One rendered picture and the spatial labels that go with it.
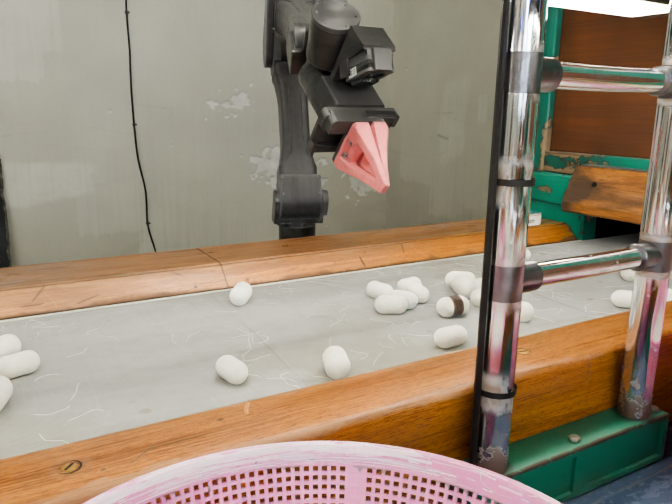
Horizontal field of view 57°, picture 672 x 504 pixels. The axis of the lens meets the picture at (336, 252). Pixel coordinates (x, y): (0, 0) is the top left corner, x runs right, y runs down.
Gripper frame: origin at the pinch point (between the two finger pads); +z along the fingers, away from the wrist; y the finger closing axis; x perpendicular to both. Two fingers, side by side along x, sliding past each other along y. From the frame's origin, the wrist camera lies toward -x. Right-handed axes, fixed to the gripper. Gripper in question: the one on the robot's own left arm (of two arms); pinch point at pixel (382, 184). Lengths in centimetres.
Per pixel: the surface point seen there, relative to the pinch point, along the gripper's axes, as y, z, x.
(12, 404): -39.0, 17.5, 0.3
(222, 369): -25.4, 19.6, -3.0
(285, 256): -8.2, -0.2, 12.3
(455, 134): 132, -105, 92
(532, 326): 4.7, 22.0, -3.4
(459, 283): 4.4, 13.1, 1.9
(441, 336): -7.0, 21.6, -4.8
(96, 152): 2, -141, 133
